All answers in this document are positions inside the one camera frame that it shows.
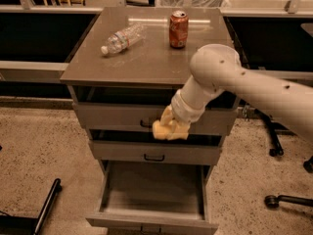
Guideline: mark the orange soda can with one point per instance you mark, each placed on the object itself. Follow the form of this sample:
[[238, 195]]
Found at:
[[178, 29]]

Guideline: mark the yellow sponge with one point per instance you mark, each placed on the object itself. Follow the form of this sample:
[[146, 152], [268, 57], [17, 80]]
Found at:
[[160, 132]]

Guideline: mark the grey drawer cabinet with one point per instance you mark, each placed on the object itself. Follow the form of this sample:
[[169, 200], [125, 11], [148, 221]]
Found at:
[[147, 73]]

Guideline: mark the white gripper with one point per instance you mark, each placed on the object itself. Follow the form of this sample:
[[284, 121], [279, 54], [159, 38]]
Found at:
[[185, 111]]

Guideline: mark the black chair leg left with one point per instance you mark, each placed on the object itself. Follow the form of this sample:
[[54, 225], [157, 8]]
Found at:
[[20, 225]]

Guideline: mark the clear plastic water bottle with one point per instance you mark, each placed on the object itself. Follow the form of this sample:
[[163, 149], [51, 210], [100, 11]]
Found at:
[[124, 39]]

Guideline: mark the grey top drawer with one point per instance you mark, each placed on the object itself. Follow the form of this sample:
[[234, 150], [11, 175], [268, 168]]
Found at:
[[140, 118]]

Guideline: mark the grey middle drawer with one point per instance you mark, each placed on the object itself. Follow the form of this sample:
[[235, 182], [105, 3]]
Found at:
[[155, 153]]

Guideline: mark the grey open bottom drawer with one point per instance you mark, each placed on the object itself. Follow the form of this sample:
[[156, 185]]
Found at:
[[154, 199]]

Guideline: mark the black chair caster leg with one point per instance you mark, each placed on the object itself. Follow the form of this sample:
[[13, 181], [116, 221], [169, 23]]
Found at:
[[273, 202]]

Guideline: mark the white bowl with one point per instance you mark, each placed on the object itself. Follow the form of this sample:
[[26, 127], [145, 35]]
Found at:
[[227, 52]]

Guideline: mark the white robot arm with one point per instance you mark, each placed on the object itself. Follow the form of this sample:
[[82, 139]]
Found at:
[[217, 68]]

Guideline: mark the black stand leg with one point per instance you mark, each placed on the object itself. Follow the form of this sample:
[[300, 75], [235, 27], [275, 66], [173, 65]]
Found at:
[[276, 148]]

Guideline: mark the wire basket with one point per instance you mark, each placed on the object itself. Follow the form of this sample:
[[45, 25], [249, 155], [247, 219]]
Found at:
[[194, 3]]

